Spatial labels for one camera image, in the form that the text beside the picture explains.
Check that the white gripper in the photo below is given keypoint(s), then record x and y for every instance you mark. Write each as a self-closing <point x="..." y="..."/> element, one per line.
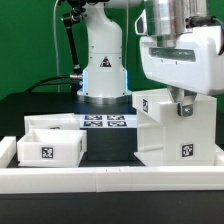
<point x="194" y="65"/>

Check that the white drawer cabinet frame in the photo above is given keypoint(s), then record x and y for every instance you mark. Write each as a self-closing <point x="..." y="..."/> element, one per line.
<point x="166" y="139"/>

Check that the white drawer box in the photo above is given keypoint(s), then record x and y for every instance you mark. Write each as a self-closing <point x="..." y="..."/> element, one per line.
<point x="52" y="148"/>
<point x="66" y="121"/>

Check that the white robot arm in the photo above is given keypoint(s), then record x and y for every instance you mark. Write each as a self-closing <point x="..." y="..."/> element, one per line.
<point x="104" y="76"/>

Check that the white front fence bar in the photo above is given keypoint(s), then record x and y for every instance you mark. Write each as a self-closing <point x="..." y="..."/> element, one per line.
<point x="109" y="179"/>

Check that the white fence bar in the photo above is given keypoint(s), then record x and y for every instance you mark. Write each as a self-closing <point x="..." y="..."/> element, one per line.
<point x="109" y="179"/>
<point x="7" y="150"/>

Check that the marker tag sheet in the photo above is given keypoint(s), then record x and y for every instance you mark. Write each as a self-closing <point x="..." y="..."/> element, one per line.
<point x="107" y="121"/>

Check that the white left fence bar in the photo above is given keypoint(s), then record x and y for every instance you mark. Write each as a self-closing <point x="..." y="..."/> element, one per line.
<point x="7" y="150"/>

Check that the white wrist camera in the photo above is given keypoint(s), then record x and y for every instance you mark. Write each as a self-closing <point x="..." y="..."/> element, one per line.
<point x="141" y="24"/>

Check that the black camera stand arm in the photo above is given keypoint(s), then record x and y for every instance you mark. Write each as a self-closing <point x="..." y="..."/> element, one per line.
<point x="68" y="20"/>

